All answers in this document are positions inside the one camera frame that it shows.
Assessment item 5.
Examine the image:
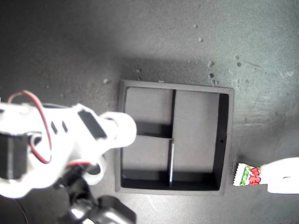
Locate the red arm wire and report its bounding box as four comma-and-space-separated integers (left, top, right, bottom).
6, 90, 94, 167

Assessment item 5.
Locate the green red snack bar wrapper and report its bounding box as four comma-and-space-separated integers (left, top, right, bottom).
232, 162, 268, 187

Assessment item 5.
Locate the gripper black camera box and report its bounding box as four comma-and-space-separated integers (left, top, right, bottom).
67, 195, 137, 224

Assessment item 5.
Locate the black compartment tray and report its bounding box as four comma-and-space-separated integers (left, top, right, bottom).
114, 79, 235, 196

